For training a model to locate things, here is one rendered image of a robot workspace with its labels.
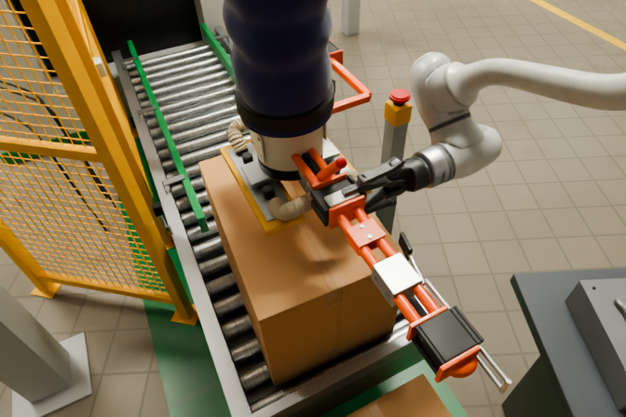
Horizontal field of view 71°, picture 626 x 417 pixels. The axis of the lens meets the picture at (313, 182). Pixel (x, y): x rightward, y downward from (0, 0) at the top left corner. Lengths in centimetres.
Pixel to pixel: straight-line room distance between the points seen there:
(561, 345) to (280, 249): 77
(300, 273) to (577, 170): 227
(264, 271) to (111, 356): 126
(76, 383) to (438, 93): 186
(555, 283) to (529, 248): 107
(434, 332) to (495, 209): 195
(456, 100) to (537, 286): 67
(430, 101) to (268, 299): 59
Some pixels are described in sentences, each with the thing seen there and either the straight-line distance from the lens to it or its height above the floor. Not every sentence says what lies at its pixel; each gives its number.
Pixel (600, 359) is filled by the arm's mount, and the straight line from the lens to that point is 137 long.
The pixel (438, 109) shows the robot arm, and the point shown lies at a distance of 102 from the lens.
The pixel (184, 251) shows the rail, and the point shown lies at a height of 60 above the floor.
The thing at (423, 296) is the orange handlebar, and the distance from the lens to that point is 80.
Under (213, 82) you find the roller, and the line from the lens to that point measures 259.
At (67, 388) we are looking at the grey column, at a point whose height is 2.
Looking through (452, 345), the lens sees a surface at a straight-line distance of 75.
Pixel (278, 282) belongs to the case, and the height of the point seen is 95.
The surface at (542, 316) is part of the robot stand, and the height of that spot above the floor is 75.
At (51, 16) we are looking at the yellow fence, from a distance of 126.
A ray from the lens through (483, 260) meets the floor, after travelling 241.
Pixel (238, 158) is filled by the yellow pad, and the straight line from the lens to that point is 121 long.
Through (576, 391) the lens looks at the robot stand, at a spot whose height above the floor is 75.
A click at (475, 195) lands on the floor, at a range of 270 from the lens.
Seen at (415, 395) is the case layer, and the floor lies 54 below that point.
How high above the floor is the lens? 188
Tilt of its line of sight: 45 degrees down
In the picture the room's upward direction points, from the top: 3 degrees counter-clockwise
